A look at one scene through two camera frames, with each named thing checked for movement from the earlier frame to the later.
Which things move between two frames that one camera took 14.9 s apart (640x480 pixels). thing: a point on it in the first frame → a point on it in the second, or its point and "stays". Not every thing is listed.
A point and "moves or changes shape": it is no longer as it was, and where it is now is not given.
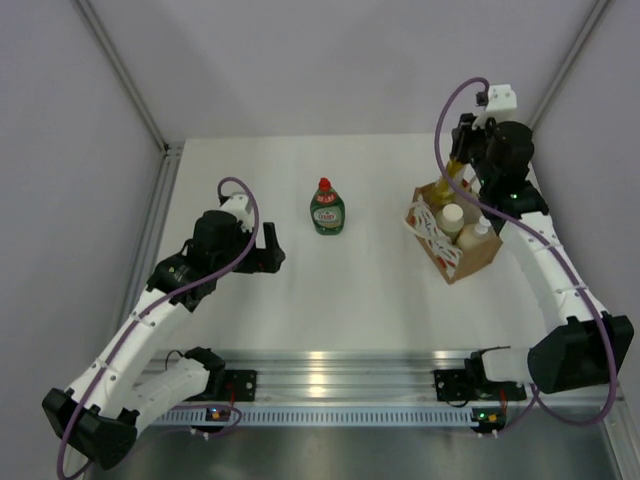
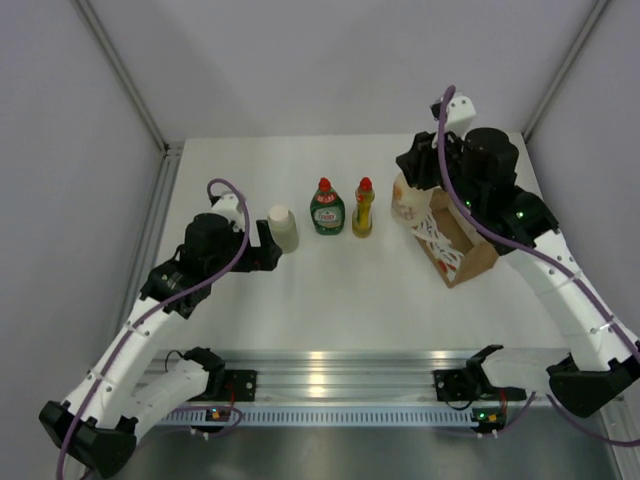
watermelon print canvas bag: x=450 y=261 stays
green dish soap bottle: x=327 y=210 stays
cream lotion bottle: x=479 y=238 → x=409 y=205
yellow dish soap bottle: x=445 y=190 moves or changes shape
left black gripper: x=263 y=260 stays
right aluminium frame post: x=596 y=15 stays
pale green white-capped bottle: x=450 y=221 → x=284 y=227
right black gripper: x=466 y=132 → x=417 y=161
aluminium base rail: x=375 y=377 stays
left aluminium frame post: x=170 y=150 stays
